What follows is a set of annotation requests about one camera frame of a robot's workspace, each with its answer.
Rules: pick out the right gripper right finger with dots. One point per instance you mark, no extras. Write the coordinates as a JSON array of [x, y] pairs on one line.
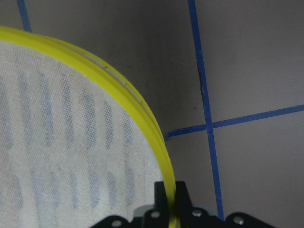
[[183, 204]]

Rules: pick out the yellow steamer top layer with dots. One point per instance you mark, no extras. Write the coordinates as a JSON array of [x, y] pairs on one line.
[[142, 114]]

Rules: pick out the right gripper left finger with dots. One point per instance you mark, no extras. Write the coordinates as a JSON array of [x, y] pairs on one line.
[[160, 198]]

